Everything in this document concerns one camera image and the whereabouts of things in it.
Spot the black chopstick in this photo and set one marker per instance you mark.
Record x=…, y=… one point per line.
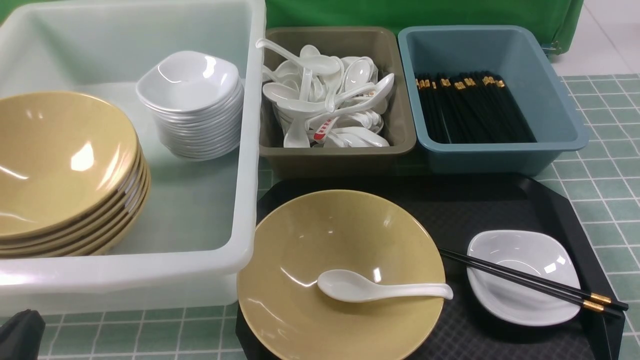
x=500, y=268
x=500, y=277

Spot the bundle of black chopsticks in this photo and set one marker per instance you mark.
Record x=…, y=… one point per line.
x=474, y=107

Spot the blue chopstick bin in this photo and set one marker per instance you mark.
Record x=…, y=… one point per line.
x=513, y=53

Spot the olive spoon bin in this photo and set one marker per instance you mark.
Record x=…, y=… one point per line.
x=378, y=43

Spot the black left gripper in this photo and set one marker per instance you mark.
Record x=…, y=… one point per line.
x=21, y=336

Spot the green cloth backdrop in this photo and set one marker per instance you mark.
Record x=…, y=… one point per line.
x=553, y=22

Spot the stack of white dishes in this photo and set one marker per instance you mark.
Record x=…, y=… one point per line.
x=196, y=103

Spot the stack of yellow bowls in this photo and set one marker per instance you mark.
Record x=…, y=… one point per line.
x=74, y=179

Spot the yellow noodle bowl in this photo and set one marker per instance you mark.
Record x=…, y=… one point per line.
x=339, y=229

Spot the black plastic serving tray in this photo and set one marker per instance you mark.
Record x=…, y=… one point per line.
x=453, y=209

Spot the pile of white spoons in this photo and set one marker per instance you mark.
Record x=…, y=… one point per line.
x=325, y=101

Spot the large white plastic tub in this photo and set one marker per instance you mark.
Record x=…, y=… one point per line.
x=196, y=229

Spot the white ceramic soup spoon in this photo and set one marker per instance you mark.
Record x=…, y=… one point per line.
x=350, y=287

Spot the small white sauce dish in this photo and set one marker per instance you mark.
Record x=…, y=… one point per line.
x=533, y=253

